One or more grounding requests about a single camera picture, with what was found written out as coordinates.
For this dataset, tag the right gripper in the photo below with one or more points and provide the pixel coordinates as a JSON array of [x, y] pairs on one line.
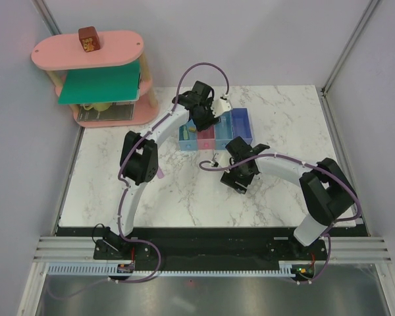
[[229, 178]]

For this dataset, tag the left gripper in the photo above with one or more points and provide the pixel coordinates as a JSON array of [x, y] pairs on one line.
[[210, 121]]

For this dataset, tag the green eraser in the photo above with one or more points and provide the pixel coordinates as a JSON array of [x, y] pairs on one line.
[[185, 133]]

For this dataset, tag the pink drawer bin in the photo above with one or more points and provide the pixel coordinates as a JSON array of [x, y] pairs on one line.
[[206, 139]]

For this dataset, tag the sky blue drawer bin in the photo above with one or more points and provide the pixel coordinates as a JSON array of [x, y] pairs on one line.
[[223, 131]]

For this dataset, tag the light blue drawer bin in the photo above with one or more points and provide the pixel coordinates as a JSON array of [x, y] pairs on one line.
[[191, 144]]

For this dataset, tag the pink eraser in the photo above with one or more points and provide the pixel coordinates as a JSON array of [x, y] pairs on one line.
[[160, 174]]

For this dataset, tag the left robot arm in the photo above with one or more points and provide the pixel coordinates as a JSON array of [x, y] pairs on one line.
[[139, 164]]

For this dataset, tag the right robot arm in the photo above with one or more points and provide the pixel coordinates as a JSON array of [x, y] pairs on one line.
[[326, 190]]

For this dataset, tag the black book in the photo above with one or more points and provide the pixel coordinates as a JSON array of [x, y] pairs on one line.
[[118, 111]]

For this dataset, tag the green folder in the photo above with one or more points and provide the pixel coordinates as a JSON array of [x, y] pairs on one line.
[[103, 84]]

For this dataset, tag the yellow mug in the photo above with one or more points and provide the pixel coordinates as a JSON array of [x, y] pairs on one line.
[[100, 107]]

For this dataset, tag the brown cube toy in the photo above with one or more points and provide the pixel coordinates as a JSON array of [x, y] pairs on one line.
[[89, 39]]

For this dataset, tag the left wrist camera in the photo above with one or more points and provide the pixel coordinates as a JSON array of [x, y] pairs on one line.
[[220, 106]]

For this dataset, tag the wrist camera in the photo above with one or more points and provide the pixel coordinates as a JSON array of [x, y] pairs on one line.
[[220, 106], [221, 160]]

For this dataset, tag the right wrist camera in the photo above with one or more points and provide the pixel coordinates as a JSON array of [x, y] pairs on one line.
[[221, 160]]

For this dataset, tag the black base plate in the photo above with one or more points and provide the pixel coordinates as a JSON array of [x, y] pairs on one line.
[[270, 243]]

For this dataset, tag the aluminium frame rail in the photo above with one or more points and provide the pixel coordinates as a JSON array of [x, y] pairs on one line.
[[338, 249]]

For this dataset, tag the white cable duct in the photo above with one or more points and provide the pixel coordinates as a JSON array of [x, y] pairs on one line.
[[120, 270]]

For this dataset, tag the left aluminium post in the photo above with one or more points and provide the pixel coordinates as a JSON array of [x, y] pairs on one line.
[[47, 17]]

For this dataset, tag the aluminium post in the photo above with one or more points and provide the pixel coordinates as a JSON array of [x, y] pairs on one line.
[[47, 17], [357, 32]]

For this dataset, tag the right aluminium post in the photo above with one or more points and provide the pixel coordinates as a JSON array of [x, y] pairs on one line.
[[357, 32]]

